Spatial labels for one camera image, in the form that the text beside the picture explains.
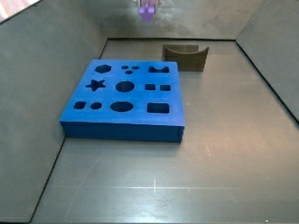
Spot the purple star-shaped bar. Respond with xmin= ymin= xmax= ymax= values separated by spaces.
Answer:
xmin=138 ymin=0 xmax=156 ymax=22

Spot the black curved fixture stand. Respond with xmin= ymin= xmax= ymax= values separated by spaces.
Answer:
xmin=163 ymin=45 xmax=210 ymax=72

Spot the blue foam shape block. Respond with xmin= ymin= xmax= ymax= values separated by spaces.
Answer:
xmin=60 ymin=59 xmax=184 ymax=143

